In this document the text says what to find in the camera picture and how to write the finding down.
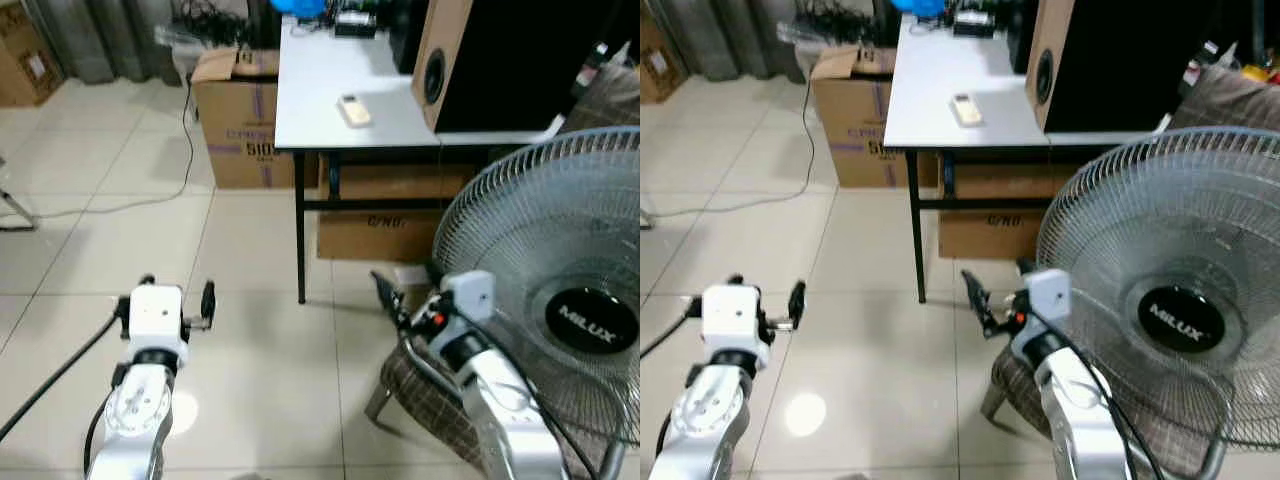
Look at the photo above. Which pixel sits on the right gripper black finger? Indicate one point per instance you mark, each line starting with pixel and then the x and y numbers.
pixel 437 272
pixel 1025 267
pixel 976 293
pixel 387 295

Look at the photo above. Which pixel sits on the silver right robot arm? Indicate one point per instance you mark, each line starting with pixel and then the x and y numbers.
pixel 1085 420
pixel 510 410

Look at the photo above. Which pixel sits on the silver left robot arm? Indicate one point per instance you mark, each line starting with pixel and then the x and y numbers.
pixel 140 420
pixel 712 420

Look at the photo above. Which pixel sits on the brown plaid sofa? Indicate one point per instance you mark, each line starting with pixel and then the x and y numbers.
pixel 1230 100
pixel 610 100

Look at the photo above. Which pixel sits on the closed brown cardboard box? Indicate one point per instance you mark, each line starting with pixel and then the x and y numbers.
pixel 380 235
pixel 990 235

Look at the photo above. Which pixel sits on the grey standing fan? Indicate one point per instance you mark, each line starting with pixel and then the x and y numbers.
pixel 1185 320
pixel 590 320

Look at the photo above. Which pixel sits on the cream remote control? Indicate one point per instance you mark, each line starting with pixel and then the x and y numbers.
pixel 354 110
pixel 966 109

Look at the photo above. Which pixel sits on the printed open cardboard box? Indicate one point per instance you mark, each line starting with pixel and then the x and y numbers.
pixel 850 120
pixel 235 120

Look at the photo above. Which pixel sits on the white table with black legs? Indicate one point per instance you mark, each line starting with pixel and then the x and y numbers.
pixel 320 80
pixel 930 80

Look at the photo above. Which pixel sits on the wooden black-front loudspeaker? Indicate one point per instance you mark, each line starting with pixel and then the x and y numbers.
pixel 520 60
pixel 1130 60

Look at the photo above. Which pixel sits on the small labelled cardboard box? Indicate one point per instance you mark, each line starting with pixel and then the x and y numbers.
pixel 25 60
pixel 660 65

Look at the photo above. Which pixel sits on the grey curtain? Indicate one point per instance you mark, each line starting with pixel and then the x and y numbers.
pixel 720 35
pixel 110 40

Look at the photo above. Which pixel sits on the black electronic device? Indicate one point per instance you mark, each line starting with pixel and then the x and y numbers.
pixel 355 24
pixel 975 24

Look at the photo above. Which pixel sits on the blue round object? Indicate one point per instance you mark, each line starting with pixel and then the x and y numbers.
pixel 918 8
pixel 298 8

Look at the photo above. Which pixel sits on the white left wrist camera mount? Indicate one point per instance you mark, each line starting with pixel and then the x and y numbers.
pixel 735 315
pixel 157 315

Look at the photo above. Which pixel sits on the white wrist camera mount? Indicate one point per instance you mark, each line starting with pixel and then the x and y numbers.
pixel 1048 295
pixel 470 295
pixel 735 315
pixel 157 315

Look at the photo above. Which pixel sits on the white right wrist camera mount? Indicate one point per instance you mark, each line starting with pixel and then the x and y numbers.
pixel 470 295
pixel 1048 295

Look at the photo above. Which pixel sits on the metal frame leg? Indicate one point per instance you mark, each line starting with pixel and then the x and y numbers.
pixel 15 205

